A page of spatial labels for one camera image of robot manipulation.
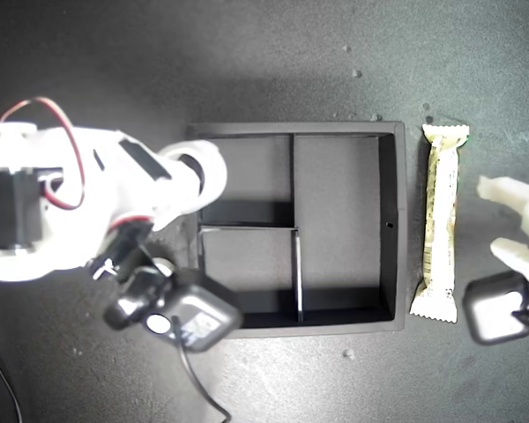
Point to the large white tape roll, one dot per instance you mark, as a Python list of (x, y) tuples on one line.
[(216, 176)]

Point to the white wrapped snack bar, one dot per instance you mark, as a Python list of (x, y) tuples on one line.
[(441, 220)]

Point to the black compartment tray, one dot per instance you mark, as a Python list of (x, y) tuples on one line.
[(335, 185)]

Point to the small white tape roll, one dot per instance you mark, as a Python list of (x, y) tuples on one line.
[(164, 265)]

